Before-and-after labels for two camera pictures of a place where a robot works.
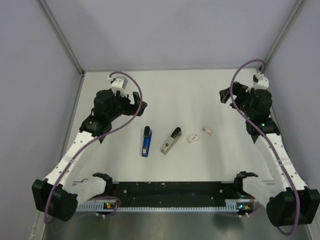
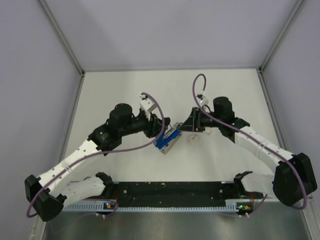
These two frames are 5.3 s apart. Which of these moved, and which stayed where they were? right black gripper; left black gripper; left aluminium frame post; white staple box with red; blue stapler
Moved: left black gripper; blue stapler; right black gripper
Stayed: left aluminium frame post; white staple box with red
